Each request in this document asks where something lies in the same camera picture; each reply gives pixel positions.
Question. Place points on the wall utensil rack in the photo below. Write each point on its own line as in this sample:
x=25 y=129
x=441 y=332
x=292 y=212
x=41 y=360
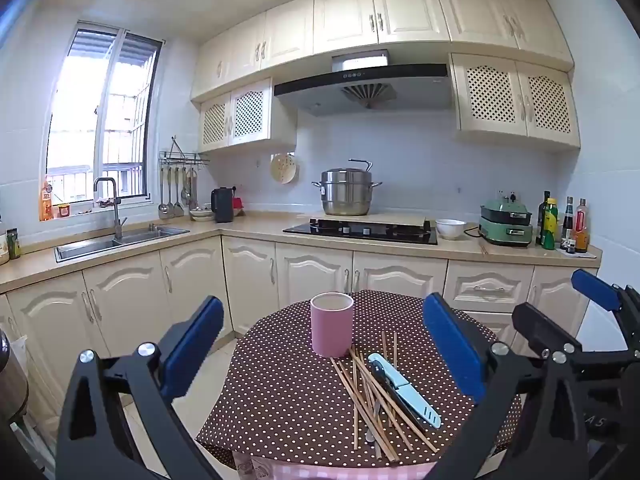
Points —
x=179 y=181

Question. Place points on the stainless steel steamer pot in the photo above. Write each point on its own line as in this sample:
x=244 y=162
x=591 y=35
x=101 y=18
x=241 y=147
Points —
x=347 y=191

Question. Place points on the yellow green bottle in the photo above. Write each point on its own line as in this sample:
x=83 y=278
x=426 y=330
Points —
x=550 y=224

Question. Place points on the dark oil bottle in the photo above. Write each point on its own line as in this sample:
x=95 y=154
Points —
x=540 y=217

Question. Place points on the dark soy sauce bottle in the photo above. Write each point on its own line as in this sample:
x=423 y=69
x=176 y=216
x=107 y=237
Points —
x=568 y=223

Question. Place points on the cream cabinets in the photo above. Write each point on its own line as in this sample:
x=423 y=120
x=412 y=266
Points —
x=508 y=61
x=112 y=301

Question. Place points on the stainless steel sink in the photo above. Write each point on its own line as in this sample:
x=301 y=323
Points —
x=96 y=245

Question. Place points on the chrome sink faucet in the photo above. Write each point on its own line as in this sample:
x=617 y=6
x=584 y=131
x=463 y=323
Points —
x=114 y=202

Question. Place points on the white ceramic bowl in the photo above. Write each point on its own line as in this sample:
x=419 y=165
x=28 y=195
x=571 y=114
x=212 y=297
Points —
x=450 y=229

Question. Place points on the pink cylindrical utensil holder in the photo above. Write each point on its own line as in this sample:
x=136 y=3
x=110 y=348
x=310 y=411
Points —
x=331 y=319

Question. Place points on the upper cream cabinets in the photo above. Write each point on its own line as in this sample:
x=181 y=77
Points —
x=508 y=61

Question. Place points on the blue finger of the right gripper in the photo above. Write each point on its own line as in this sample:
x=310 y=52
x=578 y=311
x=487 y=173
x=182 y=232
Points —
x=596 y=290
x=542 y=334

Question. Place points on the round perforated wall plate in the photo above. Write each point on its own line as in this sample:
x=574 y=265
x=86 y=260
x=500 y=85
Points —
x=283 y=168

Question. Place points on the window with frame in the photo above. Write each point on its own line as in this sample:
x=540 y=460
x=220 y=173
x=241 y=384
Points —
x=97 y=143

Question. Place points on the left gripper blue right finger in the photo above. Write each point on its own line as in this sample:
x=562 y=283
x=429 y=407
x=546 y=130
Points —
x=461 y=345

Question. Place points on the light blue sheathed knife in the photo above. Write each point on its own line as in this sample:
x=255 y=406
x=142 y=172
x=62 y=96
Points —
x=402 y=392

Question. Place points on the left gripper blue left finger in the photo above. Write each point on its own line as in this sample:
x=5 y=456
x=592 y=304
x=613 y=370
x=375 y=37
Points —
x=184 y=348

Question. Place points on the lower cream cabinets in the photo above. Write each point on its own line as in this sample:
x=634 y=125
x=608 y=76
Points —
x=112 y=301

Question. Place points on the range hood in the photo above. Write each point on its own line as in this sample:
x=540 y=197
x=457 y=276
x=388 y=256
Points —
x=367 y=82

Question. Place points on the silver metal spoon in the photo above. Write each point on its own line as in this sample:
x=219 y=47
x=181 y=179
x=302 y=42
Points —
x=370 y=438

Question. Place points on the black electric kettle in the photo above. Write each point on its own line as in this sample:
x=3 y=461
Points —
x=221 y=203

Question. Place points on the black gas stove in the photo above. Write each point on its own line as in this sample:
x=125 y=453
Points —
x=423 y=234

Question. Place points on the red sauce bottle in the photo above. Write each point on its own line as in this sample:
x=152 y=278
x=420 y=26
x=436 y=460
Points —
x=581 y=234

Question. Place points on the green electric cooker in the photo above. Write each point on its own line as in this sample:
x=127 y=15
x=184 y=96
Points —
x=505 y=221

